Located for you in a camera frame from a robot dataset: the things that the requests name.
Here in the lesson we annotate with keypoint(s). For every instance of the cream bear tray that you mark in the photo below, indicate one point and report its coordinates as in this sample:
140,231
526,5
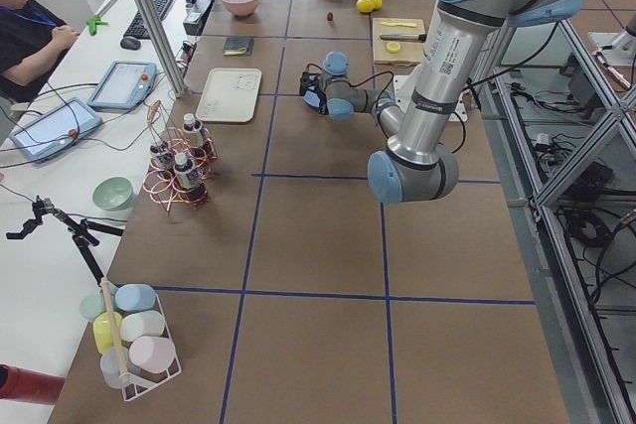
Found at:
229,95

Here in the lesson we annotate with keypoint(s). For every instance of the black computer mouse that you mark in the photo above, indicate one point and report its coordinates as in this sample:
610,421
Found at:
130,43

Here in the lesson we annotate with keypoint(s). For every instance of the yellow cup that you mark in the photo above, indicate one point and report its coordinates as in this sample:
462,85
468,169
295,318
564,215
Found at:
102,333

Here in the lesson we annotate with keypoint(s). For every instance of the pale blue lower cup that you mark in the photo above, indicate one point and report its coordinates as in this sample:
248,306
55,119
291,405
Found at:
109,367

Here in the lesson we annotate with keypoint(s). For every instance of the seated person in black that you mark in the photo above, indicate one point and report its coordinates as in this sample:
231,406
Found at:
33,43

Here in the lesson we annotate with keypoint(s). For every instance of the grey folded cloth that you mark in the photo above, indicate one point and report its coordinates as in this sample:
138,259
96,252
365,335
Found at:
238,46

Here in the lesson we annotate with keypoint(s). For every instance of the mint green cup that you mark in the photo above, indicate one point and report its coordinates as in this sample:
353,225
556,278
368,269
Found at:
92,306

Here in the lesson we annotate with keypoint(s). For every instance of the blue round plate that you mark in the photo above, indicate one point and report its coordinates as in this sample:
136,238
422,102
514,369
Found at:
315,100

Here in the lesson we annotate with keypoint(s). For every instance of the green plastic clamp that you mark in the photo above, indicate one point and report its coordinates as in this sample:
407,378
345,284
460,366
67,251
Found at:
93,23

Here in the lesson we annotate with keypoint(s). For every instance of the black tripod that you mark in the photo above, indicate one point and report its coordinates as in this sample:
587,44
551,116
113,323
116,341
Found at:
79,230

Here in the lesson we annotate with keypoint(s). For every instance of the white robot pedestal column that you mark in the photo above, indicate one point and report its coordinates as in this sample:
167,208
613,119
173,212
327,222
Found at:
420,93

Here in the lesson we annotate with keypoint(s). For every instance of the dark drink bottle front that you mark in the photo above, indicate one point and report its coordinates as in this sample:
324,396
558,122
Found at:
189,178

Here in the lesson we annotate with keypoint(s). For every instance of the green bowl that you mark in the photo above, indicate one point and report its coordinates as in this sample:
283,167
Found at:
113,194

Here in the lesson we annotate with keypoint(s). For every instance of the red cylinder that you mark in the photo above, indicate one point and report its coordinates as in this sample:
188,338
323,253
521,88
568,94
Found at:
25,385

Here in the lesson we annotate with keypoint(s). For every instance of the dark drink bottle back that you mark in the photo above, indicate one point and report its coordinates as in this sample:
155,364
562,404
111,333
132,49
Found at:
194,133

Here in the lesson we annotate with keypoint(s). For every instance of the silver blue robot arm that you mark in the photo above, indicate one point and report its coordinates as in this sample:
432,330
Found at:
415,165

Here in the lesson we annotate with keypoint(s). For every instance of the dark drink bottle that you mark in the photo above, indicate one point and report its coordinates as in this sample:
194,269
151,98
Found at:
189,178
162,158
194,133

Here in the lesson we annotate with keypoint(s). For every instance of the copper wire bottle rack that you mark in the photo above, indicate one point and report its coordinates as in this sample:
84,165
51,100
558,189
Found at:
166,192

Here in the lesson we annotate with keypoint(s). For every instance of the pink cup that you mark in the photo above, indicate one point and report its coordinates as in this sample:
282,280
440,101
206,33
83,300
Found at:
153,354

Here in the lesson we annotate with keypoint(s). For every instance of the half lemon slice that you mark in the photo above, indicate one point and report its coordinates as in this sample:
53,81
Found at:
393,47

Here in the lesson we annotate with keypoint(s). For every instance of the near blue teach pendant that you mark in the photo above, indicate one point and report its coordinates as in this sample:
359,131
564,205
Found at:
55,131

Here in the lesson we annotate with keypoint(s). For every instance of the dark drink bottle left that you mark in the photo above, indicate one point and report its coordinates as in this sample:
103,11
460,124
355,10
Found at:
162,158

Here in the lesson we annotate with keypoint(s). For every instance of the wooden rack handle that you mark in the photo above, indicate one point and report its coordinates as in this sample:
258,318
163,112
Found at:
124,375

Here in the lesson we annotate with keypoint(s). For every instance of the wooden cutting board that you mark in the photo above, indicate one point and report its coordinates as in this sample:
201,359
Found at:
410,53

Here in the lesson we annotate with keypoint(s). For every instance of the aluminium frame post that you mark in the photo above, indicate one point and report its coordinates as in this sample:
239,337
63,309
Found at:
161,46

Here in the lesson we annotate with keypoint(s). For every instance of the far blue teach pendant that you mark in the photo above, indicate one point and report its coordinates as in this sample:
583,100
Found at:
123,86

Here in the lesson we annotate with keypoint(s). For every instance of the yellow plastic knife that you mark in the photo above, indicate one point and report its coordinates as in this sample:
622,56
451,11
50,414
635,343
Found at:
398,24

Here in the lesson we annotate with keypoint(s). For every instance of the blue teach pendant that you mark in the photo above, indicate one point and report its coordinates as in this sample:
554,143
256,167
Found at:
55,131
123,86

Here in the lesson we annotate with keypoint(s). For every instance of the white wire cup rack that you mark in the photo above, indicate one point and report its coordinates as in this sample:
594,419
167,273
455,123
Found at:
142,381

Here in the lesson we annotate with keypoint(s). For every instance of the white cup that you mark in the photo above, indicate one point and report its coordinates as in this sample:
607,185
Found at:
146,323

